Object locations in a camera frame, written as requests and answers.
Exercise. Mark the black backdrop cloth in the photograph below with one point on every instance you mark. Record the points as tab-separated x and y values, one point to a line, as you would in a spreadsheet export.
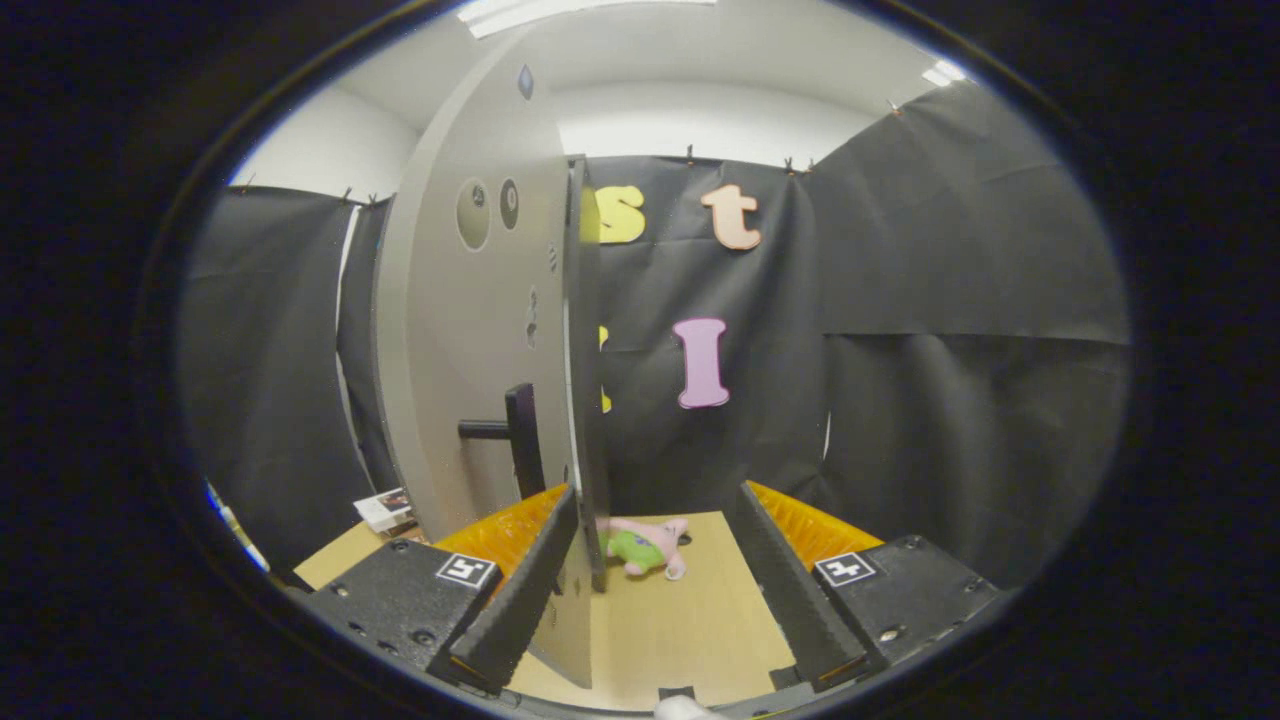
950	300

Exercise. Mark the long ceiling light panel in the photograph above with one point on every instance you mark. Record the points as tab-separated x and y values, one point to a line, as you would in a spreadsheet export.
580	12

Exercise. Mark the white book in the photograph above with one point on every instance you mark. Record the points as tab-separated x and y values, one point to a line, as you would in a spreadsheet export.
385	508

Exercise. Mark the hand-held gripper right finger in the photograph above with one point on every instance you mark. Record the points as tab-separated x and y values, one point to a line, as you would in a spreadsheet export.
785	590

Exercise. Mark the small ceiling light panel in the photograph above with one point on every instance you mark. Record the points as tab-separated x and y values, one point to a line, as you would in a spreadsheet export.
945	74

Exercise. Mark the grey shoe cabinet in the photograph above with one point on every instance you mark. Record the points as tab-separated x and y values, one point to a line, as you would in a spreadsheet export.
588	350

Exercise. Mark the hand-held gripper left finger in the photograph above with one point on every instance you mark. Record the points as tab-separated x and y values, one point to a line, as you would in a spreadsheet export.
520	600

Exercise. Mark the pink and green plush toy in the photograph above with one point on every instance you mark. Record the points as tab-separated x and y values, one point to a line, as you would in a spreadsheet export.
645	545

